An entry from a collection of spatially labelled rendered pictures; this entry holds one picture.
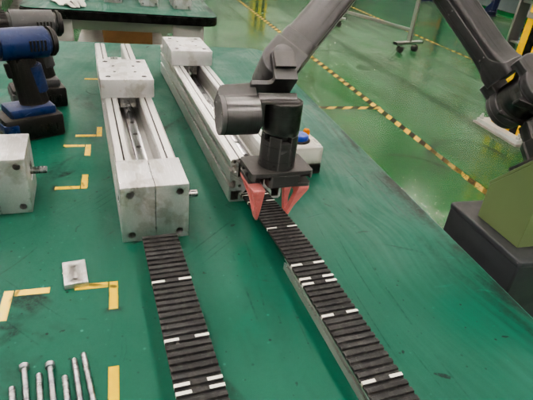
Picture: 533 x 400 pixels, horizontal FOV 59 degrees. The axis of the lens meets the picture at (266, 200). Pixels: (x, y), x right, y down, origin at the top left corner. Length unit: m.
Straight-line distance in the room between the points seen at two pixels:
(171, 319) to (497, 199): 0.62
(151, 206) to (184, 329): 0.23
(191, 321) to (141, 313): 0.09
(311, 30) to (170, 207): 0.35
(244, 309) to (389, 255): 0.27
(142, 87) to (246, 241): 0.47
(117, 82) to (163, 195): 0.41
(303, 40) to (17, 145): 0.48
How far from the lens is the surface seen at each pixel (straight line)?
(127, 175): 0.74
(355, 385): 0.57
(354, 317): 0.61
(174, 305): 0.60
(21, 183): 0.83
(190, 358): 0.54
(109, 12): 2.52
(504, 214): 0.94
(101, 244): 0.76
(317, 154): 0.98
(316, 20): 0.81
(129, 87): 1.08
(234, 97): 0.69
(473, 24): 0.98
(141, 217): 0.73
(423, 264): 0.80
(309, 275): 0.66
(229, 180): 0.84
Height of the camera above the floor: 1.22
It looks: 30 degrees down
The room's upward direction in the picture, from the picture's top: 7 degrees clockwise
